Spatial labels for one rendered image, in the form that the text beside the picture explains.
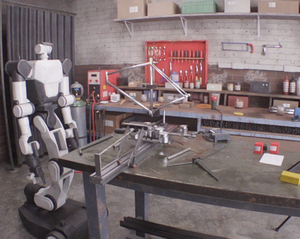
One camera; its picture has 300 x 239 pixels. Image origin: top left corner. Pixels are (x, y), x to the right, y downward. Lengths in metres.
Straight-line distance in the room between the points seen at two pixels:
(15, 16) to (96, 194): 2.77
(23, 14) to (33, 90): 2.00
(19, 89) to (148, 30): 2.41
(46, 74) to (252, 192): 1.43
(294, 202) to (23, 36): 3.44
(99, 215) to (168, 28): 2.80
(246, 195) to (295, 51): 2.65
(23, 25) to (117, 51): 1.40
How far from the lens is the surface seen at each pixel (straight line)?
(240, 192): 0.99
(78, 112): 3.18
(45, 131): 1.87
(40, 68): 1.79
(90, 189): 1.35
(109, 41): 4.04
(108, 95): 3.61
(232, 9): 3.24
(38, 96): 1.83
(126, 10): 3.65
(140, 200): 1.94
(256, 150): 1.41
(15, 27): 3.60
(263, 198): 1.00
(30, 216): 2.24
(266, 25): 3.44
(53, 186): 2.06
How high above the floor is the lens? 1.33
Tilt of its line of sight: 12 degrees down
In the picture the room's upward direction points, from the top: straight up
